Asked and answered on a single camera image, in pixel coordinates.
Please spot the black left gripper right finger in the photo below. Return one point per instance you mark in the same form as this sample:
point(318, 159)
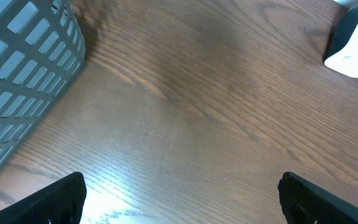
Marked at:
point(305, 202)

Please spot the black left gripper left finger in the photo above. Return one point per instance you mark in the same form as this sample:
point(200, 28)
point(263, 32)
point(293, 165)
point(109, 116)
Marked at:
point(59, 202)

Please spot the white barcode scanner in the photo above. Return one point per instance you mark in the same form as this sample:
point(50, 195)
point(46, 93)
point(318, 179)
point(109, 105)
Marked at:
point(342, 52)

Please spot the grey plastic shopping basket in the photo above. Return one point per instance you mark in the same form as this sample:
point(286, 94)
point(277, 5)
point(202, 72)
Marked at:
point(42, 51)

